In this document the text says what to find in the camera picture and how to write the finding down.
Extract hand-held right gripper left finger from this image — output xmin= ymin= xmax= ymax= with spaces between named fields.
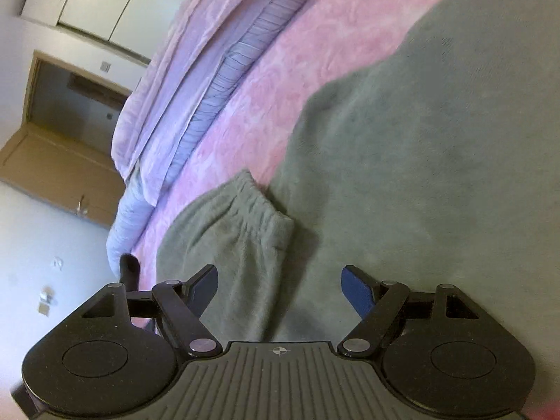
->
xmin=81 ymin=265 xmax=222 ymax=357

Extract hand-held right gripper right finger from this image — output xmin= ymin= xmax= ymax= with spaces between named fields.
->
xmin=339 ymin=265 xmax=480 ymax=357

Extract green fleece pants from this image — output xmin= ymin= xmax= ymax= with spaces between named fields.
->
xmin=155 ymin=0 xmax=560 ymax=416

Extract black rounded bar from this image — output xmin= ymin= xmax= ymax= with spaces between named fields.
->
xmin=119 ymin=254 xmax=141 ymax=293

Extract wooden door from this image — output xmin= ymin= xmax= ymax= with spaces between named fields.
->
xmin=0 ymin=123 xmax=128 ymax=230

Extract pink rose-print blanket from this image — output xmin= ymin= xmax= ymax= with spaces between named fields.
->
xmin=129 ymin=0 xmax=560 ymax=420

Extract striped purple bed sheet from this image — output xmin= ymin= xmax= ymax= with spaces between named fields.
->
xmin=106 ymin=0 xmax=325 ymax=277

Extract white wardrobe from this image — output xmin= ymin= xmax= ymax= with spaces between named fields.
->
xmin=20 ymin=0 xmax=222 ymax=69

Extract wooden door frame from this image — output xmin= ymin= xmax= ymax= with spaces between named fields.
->
xmin=22 ymin=49 xmax=133 ymax=137

